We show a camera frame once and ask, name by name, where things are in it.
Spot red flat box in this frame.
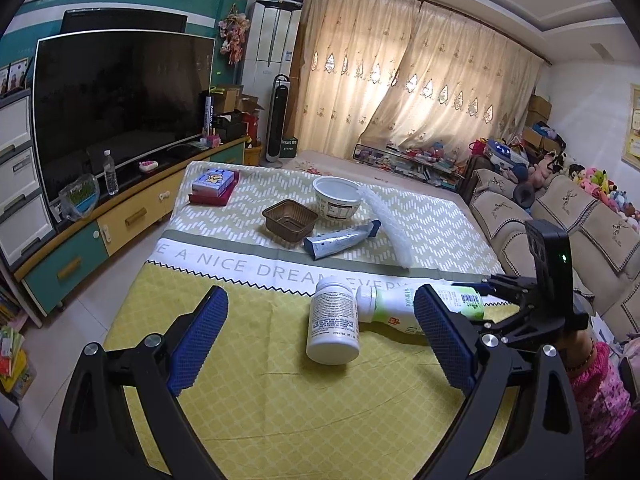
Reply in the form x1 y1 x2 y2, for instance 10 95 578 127
188 180 240 207

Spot white foam sheet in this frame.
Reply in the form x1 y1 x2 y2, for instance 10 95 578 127
350 183 416 268

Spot hanging flower decoration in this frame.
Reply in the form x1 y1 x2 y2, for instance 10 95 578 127
218 4 251 66

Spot black upright tube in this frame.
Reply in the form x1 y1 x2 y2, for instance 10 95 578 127
202 94 217 136

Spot grey tower fan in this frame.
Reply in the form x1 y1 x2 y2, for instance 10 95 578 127
266 74 292 163

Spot red bead bracelet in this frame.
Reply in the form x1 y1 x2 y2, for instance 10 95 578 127
567 340 598 372

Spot low shelf of toys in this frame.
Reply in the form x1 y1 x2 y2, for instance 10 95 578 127
352 141 468 191

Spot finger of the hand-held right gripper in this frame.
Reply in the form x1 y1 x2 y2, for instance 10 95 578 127
480 302 556 346
450 274 538 303

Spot clear plastic bag with green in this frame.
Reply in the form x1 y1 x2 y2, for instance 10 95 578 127
59 173 99 222

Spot beige embroidered curtain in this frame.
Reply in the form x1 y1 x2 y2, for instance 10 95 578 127
360 2 543 171
292 0 423 161

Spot large black television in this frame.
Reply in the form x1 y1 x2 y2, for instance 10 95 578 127
32 31 217 211

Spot dark round cushion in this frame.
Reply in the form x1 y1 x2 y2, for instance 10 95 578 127
515 180 538 208

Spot shelf of books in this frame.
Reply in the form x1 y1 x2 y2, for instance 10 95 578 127
0 280 38 401

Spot clear water bottle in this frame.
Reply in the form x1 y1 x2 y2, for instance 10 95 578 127
102 150 120 196

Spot white plastic drawer unit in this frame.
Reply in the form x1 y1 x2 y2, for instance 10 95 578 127
0 89 56 271

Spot framed wall certificate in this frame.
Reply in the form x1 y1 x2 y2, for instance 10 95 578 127
622 85 640 166

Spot beige sofa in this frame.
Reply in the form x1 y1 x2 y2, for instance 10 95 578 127
467 155 640 356

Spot brown plastic tray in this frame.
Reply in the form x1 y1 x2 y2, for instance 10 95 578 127
262 199 320 243

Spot yellow and white printed tablecloth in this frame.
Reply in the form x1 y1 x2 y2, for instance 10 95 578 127
102 160 506 480

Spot white and green drink bottle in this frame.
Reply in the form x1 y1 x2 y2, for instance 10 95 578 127
355 282 486 336

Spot white paper bowl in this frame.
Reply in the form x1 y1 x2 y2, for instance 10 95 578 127
312 176 362 222

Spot stack of cardboard boxes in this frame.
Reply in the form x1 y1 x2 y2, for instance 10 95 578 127
522 94 561 153

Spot white pill bottle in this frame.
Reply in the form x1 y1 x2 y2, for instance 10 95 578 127
306 276 362 366

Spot yellow and teal television cabinet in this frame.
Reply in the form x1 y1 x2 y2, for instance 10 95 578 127
12 135 251 316

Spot row of photo frames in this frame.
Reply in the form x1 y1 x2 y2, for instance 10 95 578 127
0 58 28 97

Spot blue star-print bag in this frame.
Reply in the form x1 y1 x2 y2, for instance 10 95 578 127
487 137 531 163

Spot open cardboard boxes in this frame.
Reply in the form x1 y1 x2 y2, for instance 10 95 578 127
212 85 266 141

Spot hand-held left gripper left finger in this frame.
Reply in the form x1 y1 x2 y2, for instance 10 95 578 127
54 285 230 480

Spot blue squeeze tube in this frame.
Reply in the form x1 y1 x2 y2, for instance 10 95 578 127
303 220 383 261

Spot small black television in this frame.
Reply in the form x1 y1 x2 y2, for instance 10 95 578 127
60 8 188 36

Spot pile of plush toys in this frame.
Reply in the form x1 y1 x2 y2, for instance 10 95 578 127
525 147 640 231

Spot person's right forearm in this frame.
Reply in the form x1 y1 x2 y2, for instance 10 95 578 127
565 330 636 461

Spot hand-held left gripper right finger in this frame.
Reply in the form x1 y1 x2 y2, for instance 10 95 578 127
413 283 586 480

